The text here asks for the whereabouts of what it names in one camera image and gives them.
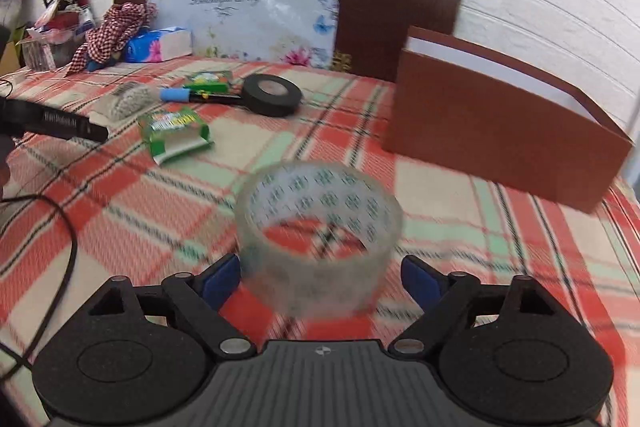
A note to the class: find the green cardboard box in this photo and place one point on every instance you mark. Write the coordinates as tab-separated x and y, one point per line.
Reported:
172	127

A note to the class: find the red checkered cloth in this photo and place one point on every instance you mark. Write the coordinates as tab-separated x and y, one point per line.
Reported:
112	29

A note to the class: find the clear packing tape roll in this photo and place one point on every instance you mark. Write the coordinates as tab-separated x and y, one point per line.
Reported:
320	257

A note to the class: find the brown cardboard box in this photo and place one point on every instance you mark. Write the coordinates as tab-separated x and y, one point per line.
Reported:
490	142

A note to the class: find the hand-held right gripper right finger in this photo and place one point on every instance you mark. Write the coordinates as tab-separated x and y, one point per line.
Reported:
419	279

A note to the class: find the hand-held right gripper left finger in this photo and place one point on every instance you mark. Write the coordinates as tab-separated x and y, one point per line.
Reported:
223	279

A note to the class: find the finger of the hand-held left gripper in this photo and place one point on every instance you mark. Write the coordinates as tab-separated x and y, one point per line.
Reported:
99	132

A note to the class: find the red plaid blanket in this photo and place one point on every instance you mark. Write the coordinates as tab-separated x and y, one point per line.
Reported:
150	217

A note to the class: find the clear plastic container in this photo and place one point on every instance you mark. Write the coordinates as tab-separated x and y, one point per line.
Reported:
45	49

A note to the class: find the brown wooden headboard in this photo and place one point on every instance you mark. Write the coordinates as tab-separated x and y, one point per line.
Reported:
390	7

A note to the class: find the black tape roll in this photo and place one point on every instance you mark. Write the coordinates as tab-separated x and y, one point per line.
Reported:
280	103

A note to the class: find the bag of white beads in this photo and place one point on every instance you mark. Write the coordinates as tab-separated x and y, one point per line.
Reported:
126	101

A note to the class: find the black marker with blue cap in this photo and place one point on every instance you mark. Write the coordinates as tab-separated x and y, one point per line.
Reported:
200	96

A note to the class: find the floral pillow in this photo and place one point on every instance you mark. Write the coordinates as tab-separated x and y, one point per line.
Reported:
240	7

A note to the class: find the blue tissue pack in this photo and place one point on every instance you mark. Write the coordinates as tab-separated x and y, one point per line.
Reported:
150	46

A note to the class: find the green printed box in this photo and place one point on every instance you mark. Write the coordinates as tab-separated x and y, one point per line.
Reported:
209	82

